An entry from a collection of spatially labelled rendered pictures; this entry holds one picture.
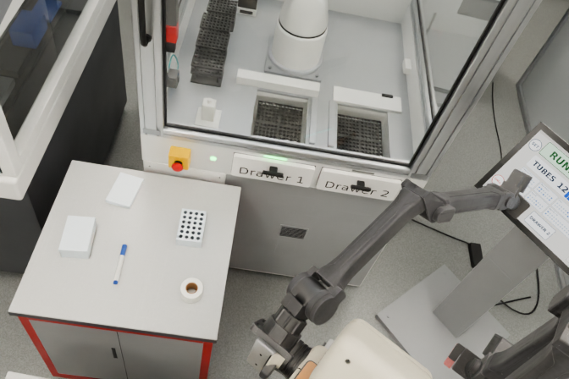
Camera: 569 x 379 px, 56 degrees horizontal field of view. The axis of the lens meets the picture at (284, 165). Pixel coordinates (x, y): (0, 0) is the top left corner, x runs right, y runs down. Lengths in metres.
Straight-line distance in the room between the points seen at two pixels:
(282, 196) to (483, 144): 1.91
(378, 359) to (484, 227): 2.21
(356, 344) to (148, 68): 1.00
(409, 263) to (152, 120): 1.64
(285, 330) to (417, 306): 1.59
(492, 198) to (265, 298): 1.33
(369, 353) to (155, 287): 0.88
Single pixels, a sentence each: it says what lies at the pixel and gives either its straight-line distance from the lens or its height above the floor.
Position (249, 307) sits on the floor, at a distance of 2.59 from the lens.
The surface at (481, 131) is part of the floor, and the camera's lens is 3.73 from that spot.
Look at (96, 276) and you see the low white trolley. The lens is 1.81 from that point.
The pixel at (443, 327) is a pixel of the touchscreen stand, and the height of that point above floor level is 0.04.
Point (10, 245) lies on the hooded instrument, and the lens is 2.43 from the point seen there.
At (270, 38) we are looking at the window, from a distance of 1.53.
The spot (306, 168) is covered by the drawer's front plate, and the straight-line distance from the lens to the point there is 1.87.
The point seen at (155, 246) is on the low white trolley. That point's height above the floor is 0.76.
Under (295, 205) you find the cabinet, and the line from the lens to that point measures 2.09.
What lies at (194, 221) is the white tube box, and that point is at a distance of 1.85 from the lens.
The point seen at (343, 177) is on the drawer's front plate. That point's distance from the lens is 1.90.
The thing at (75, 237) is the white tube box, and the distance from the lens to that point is 1.83.
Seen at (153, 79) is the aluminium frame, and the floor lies 1.21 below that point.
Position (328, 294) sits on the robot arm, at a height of 1.28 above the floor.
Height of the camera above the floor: 2.37
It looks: 51 degrees down
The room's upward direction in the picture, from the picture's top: 15 degrees clockwise
